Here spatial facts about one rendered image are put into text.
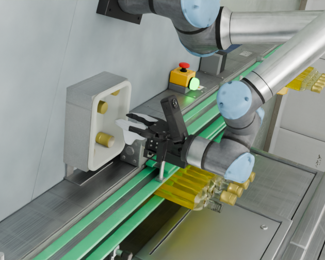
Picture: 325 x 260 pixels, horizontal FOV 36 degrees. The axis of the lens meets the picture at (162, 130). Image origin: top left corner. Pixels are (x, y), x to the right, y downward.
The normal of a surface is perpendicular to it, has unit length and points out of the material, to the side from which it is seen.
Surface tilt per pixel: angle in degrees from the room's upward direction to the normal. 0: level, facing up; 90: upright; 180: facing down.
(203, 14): 9
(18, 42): 0
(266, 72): 87
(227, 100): 91
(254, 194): 91
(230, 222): 90
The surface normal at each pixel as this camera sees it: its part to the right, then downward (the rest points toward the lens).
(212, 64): -0.47, 0.34
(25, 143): 0.87, 0.32
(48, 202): 0.13, -0.89
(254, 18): -0.27, -0.39
